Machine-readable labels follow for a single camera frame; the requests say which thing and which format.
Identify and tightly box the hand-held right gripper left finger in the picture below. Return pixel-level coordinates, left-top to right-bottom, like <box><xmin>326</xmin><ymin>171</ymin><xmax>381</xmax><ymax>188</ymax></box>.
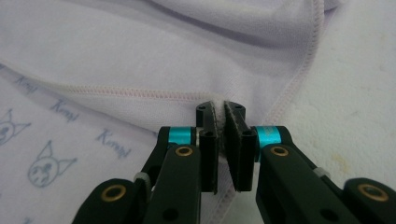
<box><xmin>167</xmin><ymin>100</ymin><xmax>219</xmax><ymax>194</ymax></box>

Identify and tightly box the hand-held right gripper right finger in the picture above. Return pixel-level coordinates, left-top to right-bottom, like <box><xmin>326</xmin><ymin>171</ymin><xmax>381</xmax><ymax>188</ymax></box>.
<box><xmin>223</xmin><ymin>100</ymin><xmax>283</xmax><ymax>193</ymax></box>

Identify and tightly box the lilac cat print towel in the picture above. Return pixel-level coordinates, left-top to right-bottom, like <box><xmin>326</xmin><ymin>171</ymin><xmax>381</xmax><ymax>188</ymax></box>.
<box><xmin>0</xmin><ymin>0</ymin><xmax>342</xmax><ymax>224</ymax></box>

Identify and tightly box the white grid mat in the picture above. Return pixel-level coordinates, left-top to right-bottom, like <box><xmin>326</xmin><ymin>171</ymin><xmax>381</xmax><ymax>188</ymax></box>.
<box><xmin>218</xmin><ymin>0</ymin><xmax>396</xmax><ymax>224</ymax></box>

